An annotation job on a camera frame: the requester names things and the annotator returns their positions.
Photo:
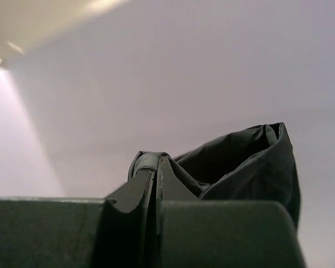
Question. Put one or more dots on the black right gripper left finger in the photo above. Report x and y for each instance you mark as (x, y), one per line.
(116, 231)

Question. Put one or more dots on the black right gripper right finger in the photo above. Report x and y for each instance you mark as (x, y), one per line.
(222, 233)

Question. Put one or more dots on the grey black gradient jacket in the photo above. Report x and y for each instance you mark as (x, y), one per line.
(253, 164)

